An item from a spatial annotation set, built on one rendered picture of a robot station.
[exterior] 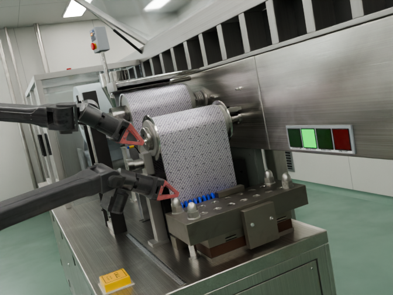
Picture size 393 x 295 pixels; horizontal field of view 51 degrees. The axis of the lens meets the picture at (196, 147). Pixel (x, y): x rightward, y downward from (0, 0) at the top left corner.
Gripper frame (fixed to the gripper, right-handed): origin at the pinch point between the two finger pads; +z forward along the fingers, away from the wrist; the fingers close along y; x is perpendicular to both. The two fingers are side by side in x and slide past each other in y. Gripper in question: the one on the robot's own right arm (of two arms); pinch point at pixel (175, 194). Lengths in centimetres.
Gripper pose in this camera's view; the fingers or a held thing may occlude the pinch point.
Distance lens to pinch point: 128.9
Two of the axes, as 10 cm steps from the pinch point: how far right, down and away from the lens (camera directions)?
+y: 4.1, 0.4, -9.1
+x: 2.9, -9.5, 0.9
